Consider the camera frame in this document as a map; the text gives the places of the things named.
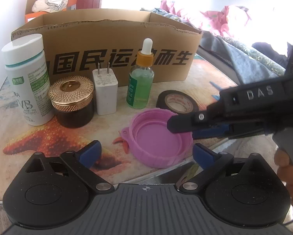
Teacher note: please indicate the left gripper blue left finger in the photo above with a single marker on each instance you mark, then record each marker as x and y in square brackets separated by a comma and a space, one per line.
[80, 163]

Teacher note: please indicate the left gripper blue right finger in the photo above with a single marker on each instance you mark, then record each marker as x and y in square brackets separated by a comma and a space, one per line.
[213, 165]

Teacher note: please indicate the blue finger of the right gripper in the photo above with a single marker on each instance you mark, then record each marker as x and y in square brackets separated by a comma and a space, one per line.
[189, 122]
[215, 131]

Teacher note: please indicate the black electrical tape roll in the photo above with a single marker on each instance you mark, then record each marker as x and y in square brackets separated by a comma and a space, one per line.
[177, 102]

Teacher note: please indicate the green dropper bottle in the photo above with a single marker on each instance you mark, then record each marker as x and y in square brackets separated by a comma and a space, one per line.
[141, 77]

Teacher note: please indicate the white USB wall charger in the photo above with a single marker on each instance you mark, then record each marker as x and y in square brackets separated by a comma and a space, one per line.
[106, 88]

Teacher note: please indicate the person's right hand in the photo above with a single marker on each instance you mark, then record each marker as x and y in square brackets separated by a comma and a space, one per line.
[285, 170]

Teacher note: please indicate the purple plastic lid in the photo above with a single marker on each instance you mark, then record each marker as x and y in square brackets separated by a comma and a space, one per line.
[152, 143]

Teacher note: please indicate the gold lid brown jar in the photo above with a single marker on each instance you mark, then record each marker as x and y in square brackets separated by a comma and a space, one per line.
[72, 99]

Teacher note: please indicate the pink blanket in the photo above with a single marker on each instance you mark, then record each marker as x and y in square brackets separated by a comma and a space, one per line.
[229, 22]

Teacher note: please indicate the white vitamin bottle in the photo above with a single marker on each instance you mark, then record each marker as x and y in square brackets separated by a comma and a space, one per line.
[26, 68]

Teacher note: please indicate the large open cardboard box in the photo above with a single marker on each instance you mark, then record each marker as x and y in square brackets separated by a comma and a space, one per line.
[77, 41]

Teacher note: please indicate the beige crumpled cloth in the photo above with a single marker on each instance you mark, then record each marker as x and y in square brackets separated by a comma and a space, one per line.
[49, 6]

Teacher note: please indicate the orange Philips box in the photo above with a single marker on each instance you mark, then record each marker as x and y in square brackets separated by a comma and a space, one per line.
[29, 15]

